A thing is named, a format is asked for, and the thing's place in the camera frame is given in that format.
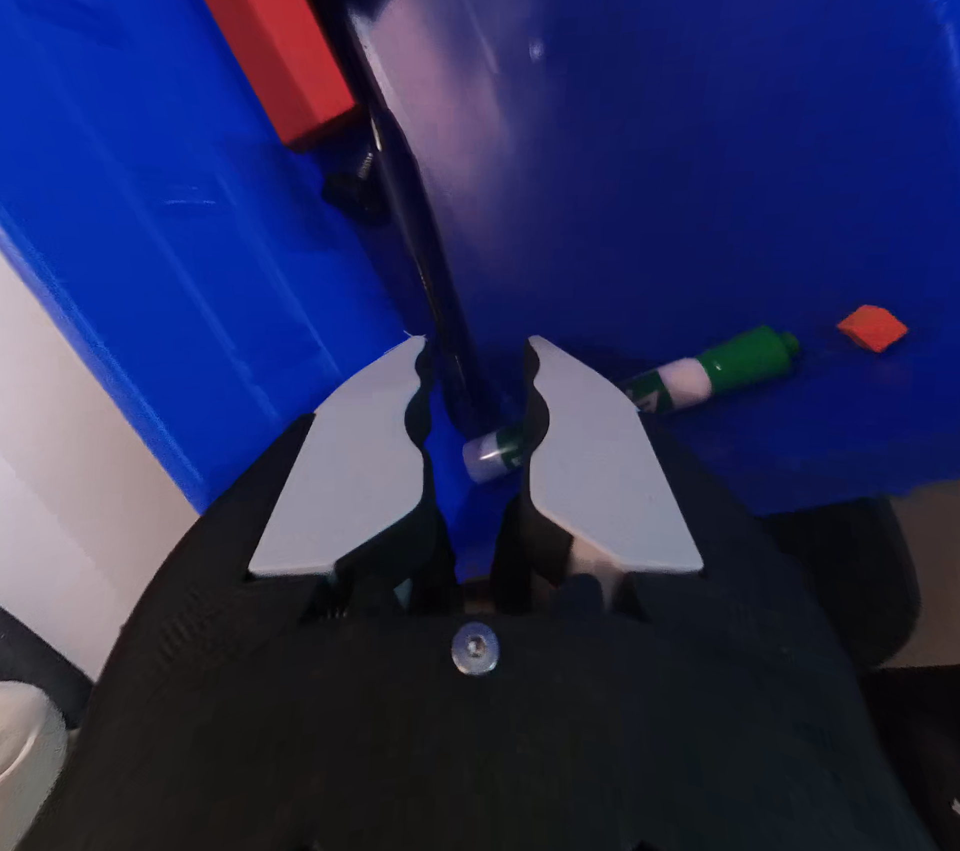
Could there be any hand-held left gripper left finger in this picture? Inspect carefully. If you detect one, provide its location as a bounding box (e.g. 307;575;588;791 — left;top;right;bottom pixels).
247;335;436;578

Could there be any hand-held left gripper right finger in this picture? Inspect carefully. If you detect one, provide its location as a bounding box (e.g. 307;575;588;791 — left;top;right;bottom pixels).
523;335;705;610

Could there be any blue bin with tag sticker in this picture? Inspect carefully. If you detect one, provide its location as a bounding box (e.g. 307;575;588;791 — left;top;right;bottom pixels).
0;0;960;582

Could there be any red toy block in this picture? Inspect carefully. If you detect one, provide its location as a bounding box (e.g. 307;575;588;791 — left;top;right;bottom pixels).
174;0;359;152

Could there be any green and white marker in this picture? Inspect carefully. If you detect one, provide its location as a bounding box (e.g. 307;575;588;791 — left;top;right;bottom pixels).
461;324;801;486

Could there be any small black screw knob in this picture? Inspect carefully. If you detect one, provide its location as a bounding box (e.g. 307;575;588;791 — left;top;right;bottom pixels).
322;144;393;226

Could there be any small orange block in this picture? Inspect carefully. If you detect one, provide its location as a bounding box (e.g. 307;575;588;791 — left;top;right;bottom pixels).
835;303;910;354

